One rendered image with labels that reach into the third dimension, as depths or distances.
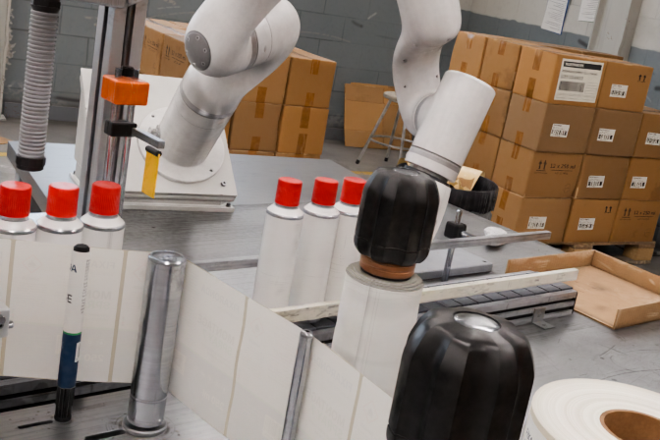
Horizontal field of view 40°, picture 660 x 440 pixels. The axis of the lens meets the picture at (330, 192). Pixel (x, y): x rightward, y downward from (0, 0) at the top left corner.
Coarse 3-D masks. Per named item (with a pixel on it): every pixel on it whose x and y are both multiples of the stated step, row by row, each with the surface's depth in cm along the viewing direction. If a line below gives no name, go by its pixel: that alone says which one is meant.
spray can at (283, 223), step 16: (288, 192) 121; (272, 208) 122; (288, 208) 122; (272, 224) 121; (288, 224) 121; (272, 240) 122; (288, 240) 122; (272, 256) 122; (288, 256) 123; (256, 272) 125; (272, 272) 123; (288, 272) 123; (256, 288) 124; (272, 288) 123; (288, 288) 124; (272, 304) 124; (288, 304) 126
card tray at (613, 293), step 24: (528, 264) 186; (552, 264) 191; (576, 264) 197; (600, 264) 199; (624, 264) 195; (576, 288) 183; (600, 288) 186; (624, 288) 189; (648, 288) 191; (600, 312) 170; (624, 312) 164; (648, 312) 170
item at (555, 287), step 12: (504, 276) 166; (528, 288) 162; (540, 288) 163; (552, 288) 165; (564, 288) 166; (444, 300) 148; (456, 300) 149; (468, 300) 150; (480, 300) 151; (492, 300) 153; (420, 312) 141; (300, 324) 128; (312, 324) 128; (324, 324) 129
